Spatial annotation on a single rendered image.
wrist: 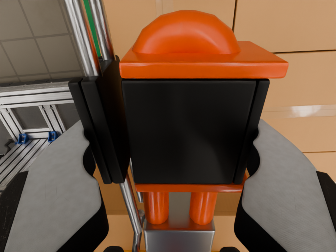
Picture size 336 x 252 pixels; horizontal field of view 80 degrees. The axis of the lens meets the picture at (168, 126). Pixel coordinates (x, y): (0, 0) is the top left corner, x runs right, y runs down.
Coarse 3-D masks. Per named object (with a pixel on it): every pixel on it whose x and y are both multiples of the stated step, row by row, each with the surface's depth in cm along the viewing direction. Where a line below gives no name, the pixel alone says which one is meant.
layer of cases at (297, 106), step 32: (128, 0) 54; (160, 0) 54; (192, 0) 54; (224, 0) 54; (256, 0) 54; (288, 0) 54; (320, 0) 54; (128, 32) 59; (256, 32) 58; (288, 32) 58; (320, 32) 58; (320, 64) 63; (288, 96) 69; (320, 96) 69; (288, 128) 76; (320, 128) 76; (320, 160) 84
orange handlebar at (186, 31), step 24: (168, 24) 9; (192, 24) 9; (216, 24) 9; (144, 48) 10; (168, 48) 10; (192, 48) 10; (216, 48) 10; (240, 48) 10; (144, 192) 16; (168, 192) 17; (192, 192) 16; (216, 192) 16; (192, 216) 17
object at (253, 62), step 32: (128, 64) 9; (160, 64) 9; (192, 64) 9; (224, 64) 9; (256, 64) 9; (288, 64) 9; (128, 96) 9; (160, 96) 9; (192, 96) 9; (224, 96) 9; (256, 96) 9; (128, 128) 10; (160, 128) 10; (192, 128) 10; (224, 128) 10; (256, 128) 10; (160, 160) 12; (192, 160) 12; (224, 160) 12
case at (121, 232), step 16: (96, 176) 48; (112, 192) 44; (224, 192) 44; (112, 208) 41; (224, 208) 41; (112, 224) 41; (128, 224) 41; (224, 224) 41; (112, 240) 45; (128, 240) 45; (144, 240) 45; (224, 240) 44
